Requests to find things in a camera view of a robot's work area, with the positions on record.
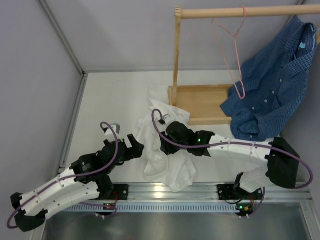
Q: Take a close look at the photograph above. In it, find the white shirt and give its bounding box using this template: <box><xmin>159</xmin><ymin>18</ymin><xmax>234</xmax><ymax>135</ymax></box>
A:
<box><xmin>136</xmin><ymin>84</ymin><xmax>197</xmax><ymax>193</ymax></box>

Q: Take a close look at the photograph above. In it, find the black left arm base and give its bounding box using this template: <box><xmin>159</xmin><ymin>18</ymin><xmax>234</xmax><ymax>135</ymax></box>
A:
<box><xmin>108</xmin><ymin>184</ymin><xmax>129</xmax><ymax>201</ymax></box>

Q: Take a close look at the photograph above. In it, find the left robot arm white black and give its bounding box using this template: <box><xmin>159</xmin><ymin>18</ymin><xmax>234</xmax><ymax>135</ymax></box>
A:
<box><xmin>7</xmin><ymin>134</ymin><xmax>145</xmax><ymax>232</ymax></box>

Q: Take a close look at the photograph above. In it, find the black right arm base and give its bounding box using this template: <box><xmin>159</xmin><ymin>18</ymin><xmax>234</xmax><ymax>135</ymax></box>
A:
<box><xmin>217</xmin><ymin>184</ymin><xmax>263</xmax><ymax>205</ymax></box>

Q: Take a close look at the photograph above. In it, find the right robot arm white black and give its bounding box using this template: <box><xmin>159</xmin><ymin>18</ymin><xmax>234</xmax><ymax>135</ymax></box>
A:
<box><xmin>160</xmin><ymin>121</ymin><xmax>299</xmax><ymax>199</ymax></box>

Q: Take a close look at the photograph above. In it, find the blue checkered shirt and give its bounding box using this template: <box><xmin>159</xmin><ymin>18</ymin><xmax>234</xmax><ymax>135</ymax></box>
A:
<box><xmin>220</xmin><ymin>16</ymin><xmax>318</xmax><ymax>142</ymax></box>

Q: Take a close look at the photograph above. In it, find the wooden clothes rack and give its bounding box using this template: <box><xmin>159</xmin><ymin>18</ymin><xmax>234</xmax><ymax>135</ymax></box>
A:
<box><xmin>168</xmin><ymin>4</ymin><xmax>320</xmax><ymax>126</ymax></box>

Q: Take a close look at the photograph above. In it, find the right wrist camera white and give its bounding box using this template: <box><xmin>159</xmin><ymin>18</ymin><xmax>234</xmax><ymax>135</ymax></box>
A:
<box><xmin>158</xmin><ymin>113</ymin><xmax>175</xmax><ymax>126</ymax></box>

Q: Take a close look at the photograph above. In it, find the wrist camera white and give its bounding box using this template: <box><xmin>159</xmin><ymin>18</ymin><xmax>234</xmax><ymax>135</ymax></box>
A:
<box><xmin>104</xmin><ymin>123</ymin><xmax>121</xmax><ymax>137</ymax></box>
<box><xmin>158</xmin><ymin>113</ymin><xmax>175</xmax><ymax>126</ymax></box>

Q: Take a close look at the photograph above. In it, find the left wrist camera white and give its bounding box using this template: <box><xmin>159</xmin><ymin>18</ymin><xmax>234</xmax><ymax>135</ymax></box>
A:
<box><xmin>104</xmin><ymin>123</ymin><xmax>121</xmax><ymax>137</ymax></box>

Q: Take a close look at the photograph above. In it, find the aluminium mounting rail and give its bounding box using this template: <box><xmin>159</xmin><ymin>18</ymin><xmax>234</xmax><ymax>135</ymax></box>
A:
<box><xmin>44</xmin><ymin>182</ymin><xmax>312</xmax><ymax>201</ymax></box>

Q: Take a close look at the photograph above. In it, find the aluminium corner frame post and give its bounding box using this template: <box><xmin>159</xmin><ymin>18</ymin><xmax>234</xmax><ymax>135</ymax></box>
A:
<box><xmin>37</xmin><ymin>0</ymin><xmax>88</xmax><ymax>173</ymax></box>

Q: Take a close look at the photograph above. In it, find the slotted cable duct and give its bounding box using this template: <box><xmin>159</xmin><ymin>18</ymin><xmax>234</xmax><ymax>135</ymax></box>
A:
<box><xmin>66</xmin><ymin>202</ymin><xmax>249</xmax><ymax>213</ymax></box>

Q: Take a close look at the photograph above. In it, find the pink wire hanger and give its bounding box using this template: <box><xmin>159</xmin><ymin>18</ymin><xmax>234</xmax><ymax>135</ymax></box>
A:
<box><xmin>211</xmin><ymin>6</ymin><xmax>247</xmax><ymax>100</ymax></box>

